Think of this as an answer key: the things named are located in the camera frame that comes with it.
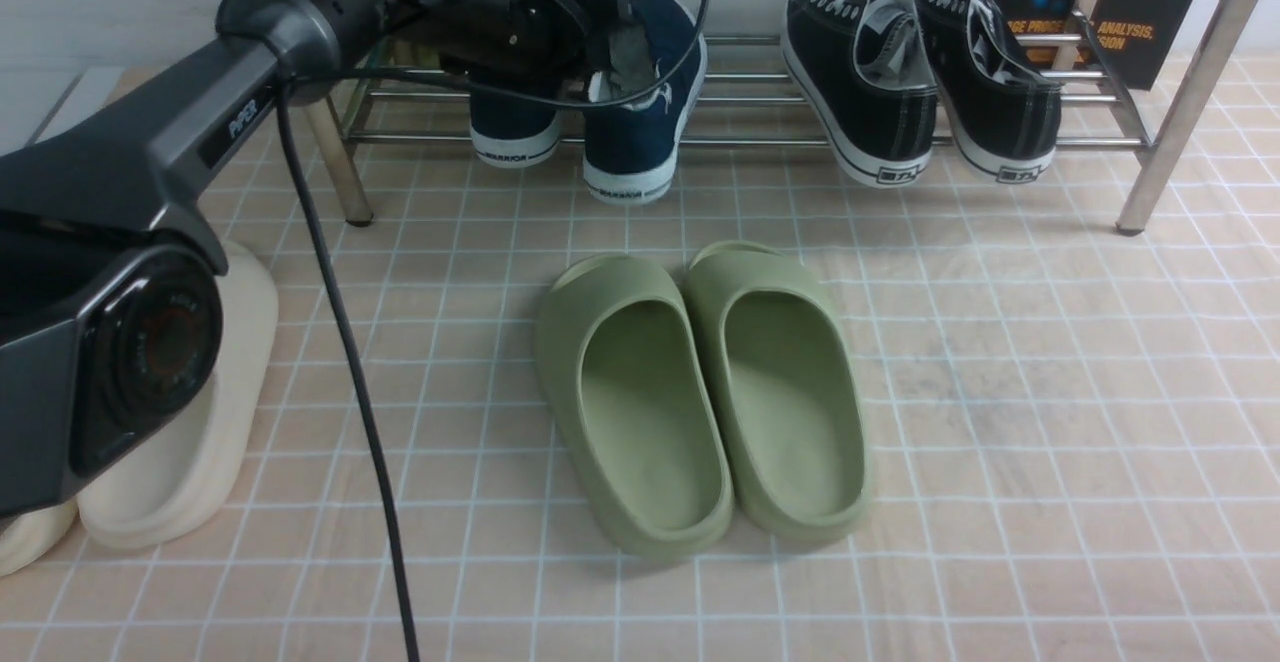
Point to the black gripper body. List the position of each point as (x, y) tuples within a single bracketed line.
[(530, 41)]

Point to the navy slip-on shoe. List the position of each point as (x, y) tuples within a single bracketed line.
[(631, 151), (512, 133)]

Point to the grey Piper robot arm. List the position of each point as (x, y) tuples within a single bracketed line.
[(112, 318)]

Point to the left green foam slide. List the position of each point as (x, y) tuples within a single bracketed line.
[(618, 367)]

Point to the green foam slide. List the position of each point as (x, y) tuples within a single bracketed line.
[(778, 372), (618, 367)]

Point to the left black canvas sneaker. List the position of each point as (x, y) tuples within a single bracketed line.
[(861, 66)]

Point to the black canvas sneaker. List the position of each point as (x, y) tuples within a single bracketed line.
[(1004, 114), (861, 66)]

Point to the right black canvas sneaker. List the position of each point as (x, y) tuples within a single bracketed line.
[(1004, 114)]

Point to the right green foam slide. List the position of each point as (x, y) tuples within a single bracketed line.
[(778, 372)]

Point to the right cream foam slide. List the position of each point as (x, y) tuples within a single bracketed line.
[(177, 480)]

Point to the cream foam slide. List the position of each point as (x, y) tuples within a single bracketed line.
[(33, 534), (177, 480)]

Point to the black poster board orange text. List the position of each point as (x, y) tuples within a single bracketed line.
[(1136, 35)]

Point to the left cream foam slide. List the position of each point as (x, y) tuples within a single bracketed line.
[(33, 534)]

